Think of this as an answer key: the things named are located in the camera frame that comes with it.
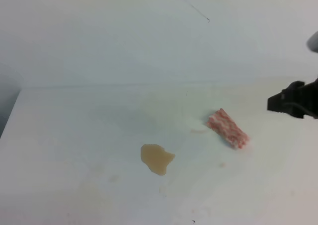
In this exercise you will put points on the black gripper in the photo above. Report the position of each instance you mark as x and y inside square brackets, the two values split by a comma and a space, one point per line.
[297, 100]

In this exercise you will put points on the pink striped rag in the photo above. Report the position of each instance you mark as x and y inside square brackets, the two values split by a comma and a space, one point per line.
[221, 123]

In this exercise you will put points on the brown coffee stain puddle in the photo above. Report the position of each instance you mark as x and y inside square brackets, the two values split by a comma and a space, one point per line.
[156, 158]

